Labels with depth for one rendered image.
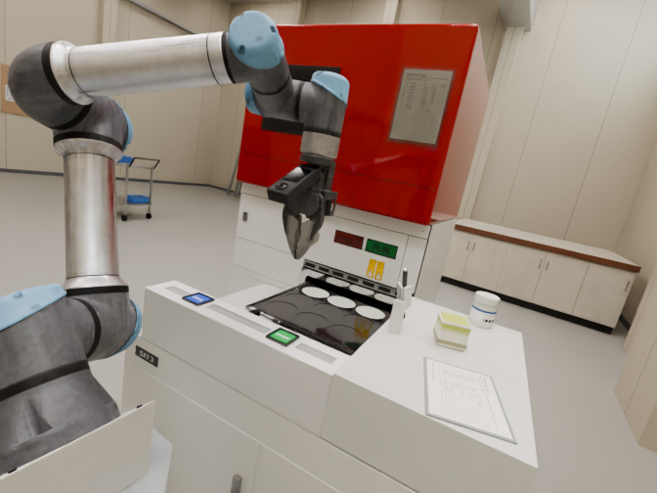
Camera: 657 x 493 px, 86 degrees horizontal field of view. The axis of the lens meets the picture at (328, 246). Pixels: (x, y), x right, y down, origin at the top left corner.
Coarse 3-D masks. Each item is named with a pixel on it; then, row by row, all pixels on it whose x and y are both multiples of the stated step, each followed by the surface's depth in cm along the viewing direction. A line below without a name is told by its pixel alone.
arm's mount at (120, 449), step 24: (144, 408) 52; (96, 432) 46; (120, 432) 49; (144, 432) 53; (48, 456) 41; (72, 456) 44; (96, 456) 47; (120, 456) 50; (144, 456) 54; (0, 480) 37; (24, 480) 40; (48, 480) 42; (72, 480) 45; (96, 480) 48; (120, 480) 51
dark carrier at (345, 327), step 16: (320, 288) 132; (256, 304) 107; (272, 304) 109; (288, 304) 112; (304, 304) 114; (320, 304) 117; (368, 304) 125; (288, 320) 100; (304, 320) 103; (320, 320) 105; (336, 320) 107; (352, 320) 109; (368, 320) 111; (384, 320) 114; (336, 336) 96; (352, 336) 98; (368, 336) 100
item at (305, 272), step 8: (304, 272) 140; (312, 272) 138; (320, 272) 138; (304, 280) 140; (328, 280) 135; (336, 280) 133; (344, 288) 132; (352, 288) 131; (360, 288) 129; (376, 296) 127; (384, 296) 125; (392, 296) 125; (392, 304) 124
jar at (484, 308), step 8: (480, 296) 105; (488, 296) 105; (496, 296) 106; (472, 304) 108; (480, 304) 105; (488, 304) 104; (496, 304) 104; (472, 312) 107; (480, 312) 105; (488, 312) 104; (496, 312) 105; (472, 320) 106; (480, 320) 105; (488, 320) 104; (488, 328) 105
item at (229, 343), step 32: (160, 288) 91; (192, 288) 95; (160, 320) 88; (192, 320) 83; (224, 320) 80; (256, 320) 83; (192, 352) 84; (224, 352) 79; (256, 352) 75; (288, 352) 72; (320, 352) 75; (256, 384) 76; (288, 384) 72; (320, 384) 68; (288, 416) 73; (320, 416) 69
